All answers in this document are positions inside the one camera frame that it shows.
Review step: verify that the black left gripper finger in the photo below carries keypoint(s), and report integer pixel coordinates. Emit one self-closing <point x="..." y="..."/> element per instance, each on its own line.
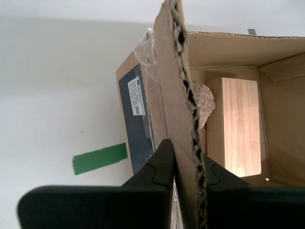
<point x="95" y="207"/>
<point x="250" y="207"/>

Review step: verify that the light wooden block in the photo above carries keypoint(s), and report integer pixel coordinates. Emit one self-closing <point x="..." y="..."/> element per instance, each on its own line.
<point x="240" y="128"/>

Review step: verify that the speckled beige rock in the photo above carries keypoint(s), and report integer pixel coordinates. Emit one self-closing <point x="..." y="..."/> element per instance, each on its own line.
<point x="205" y="102"/>

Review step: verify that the brown cardboard box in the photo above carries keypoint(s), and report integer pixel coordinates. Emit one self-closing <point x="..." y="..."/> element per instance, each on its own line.
<point x="174" y="95"/>

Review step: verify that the green tape strip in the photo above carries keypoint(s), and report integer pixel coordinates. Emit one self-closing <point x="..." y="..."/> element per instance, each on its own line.
<point x="100" y="158"/>

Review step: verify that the grey tape square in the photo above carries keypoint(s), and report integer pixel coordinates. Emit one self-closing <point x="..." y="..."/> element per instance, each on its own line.
<point x="252" y="31"/>

